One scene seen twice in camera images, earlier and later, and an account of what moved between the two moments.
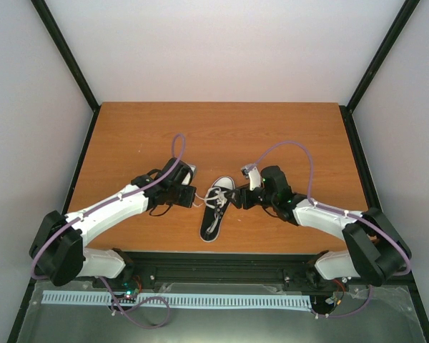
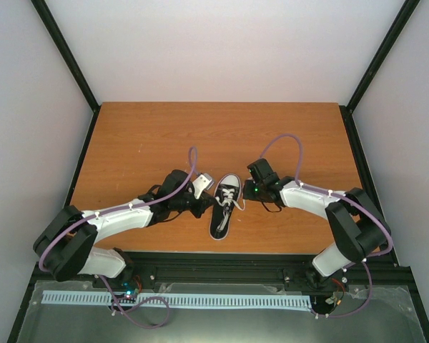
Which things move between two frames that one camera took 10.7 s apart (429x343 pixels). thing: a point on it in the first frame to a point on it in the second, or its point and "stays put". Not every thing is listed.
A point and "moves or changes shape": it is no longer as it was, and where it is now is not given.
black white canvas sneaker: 217,206 moves or changes shape
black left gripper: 189,201 to 204,204
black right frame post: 346,111 stays put
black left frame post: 71,61 stays put
